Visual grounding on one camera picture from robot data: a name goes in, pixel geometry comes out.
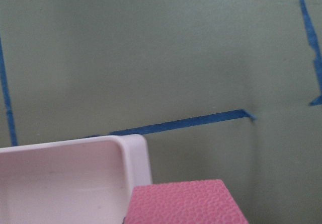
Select pink foam block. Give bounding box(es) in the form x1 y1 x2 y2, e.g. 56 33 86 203
124 180 248 223

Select pink plastic bin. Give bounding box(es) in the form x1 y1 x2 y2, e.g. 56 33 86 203
1 134 152 223

